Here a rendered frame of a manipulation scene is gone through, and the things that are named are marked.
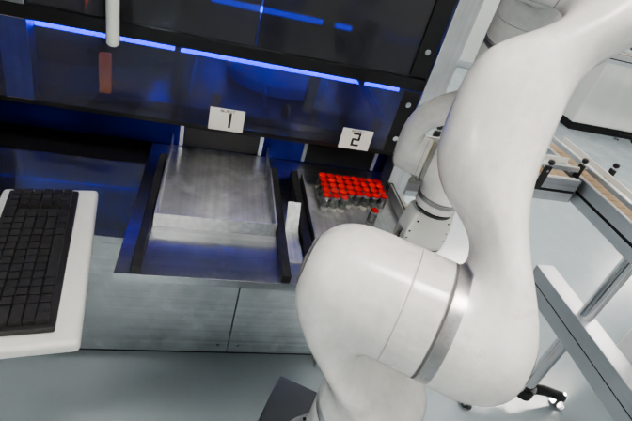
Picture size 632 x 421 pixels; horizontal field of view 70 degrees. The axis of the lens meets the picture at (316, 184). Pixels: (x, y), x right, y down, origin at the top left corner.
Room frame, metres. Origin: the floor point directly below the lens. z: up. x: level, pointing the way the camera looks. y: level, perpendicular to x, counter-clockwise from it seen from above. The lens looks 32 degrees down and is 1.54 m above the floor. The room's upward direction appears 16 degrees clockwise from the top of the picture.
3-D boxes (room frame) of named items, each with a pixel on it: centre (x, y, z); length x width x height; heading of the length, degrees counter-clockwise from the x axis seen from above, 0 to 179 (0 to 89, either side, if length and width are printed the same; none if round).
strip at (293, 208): (0.79, 0.01, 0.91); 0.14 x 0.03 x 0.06; 17
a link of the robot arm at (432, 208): (0.78, -0.24, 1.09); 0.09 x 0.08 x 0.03; 107
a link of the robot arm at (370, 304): (0.34, -0.10, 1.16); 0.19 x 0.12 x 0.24; 77
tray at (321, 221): (0.91, -0.13, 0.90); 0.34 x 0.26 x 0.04; 17
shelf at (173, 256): (0.90, 0.05, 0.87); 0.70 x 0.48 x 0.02; 107
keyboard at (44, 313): (0.62, 0.51, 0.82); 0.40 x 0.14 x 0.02; 26
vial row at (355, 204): (0.99, -0.10, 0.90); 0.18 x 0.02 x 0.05; 107
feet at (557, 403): (1.24, -1.02, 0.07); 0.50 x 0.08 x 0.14; 107
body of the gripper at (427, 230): (0.78, -0.24, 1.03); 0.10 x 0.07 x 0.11; 107
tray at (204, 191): (0.91, 0.23, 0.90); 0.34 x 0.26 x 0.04; 17
